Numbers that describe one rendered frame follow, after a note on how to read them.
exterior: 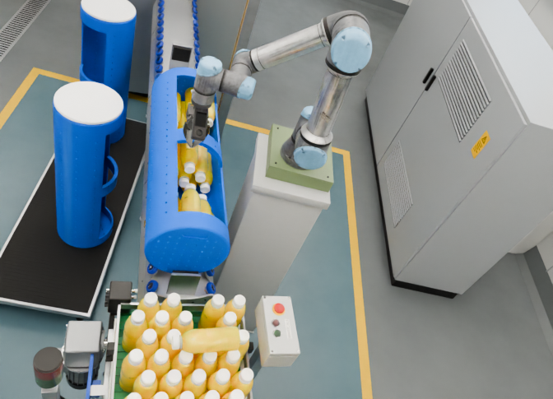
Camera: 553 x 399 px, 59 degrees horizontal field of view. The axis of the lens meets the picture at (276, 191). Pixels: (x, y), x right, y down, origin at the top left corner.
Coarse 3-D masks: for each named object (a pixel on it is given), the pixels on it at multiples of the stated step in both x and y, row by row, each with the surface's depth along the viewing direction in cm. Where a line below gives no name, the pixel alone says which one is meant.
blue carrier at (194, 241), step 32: (160, 96) 201; (160, 128) 187; (160, 160) 176; (160, 192) 166; (224, 192) 185; (160, 224) 156; (192, 224) 155; (224, 224) 165; (160, 256) 163; (192, 256) 166; (224, 256) 169
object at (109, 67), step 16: (96, 32) 283; (112, 32) 257; (128, 32) 264; (96, 48) 290; (112, 48) 264; (128, 48) 272; (96, 64) 299; (112, 64) 271; (128, 64) 281; (80, 80) 286; (96, 80) 307; (112, 80) 279; (128, 80) 292
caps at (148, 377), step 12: (144, 372) 134; (204, 372) 139; (228, 372) 141; (252, 372) 143; (144, 384) 133; (132, 396) 129; (156, 396) 131; (180, 396) 133; (192, 396) 133; (216, 396) 135; (240, 396) 137
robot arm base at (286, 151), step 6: (288, 138) 193; (288, 144) 190; (294, 144) 187; (282, 150) 192; (288, 150) 189; (294, 150) 188; (282, 156) 192; (288, 156) 191; (288, 162) 190; (294, 162) 189; (300, 168) 191
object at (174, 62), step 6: (174, 42) 248; (174, 48) 246; (180, 48) 247; (186, 48) 249; (192, 48) 249; (174, 54) 249; (180, 54) 249; (186, 54) 250; (174, 60) 253; (180, 60) 252; (186, 60) 252; (174, 66) 256; (180, 66) 256; (186, 66) 257
